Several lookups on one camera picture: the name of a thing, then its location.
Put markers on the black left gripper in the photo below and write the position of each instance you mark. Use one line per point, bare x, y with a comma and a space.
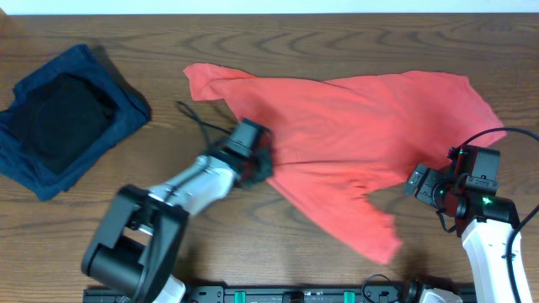
258, 164

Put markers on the red t-shirt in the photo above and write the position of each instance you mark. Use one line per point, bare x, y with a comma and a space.
336, 141

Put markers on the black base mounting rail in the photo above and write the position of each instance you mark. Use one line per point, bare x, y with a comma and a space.
219, 294

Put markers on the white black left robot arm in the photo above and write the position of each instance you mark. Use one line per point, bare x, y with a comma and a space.
135, 247

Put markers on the folded navy blue garment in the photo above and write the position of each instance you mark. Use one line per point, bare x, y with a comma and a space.
130, 115

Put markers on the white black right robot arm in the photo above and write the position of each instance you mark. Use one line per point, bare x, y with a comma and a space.
466, 201

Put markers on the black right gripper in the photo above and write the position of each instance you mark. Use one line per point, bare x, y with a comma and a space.
424, 192

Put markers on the folded black garment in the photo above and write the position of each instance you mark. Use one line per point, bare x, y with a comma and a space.
61, 119

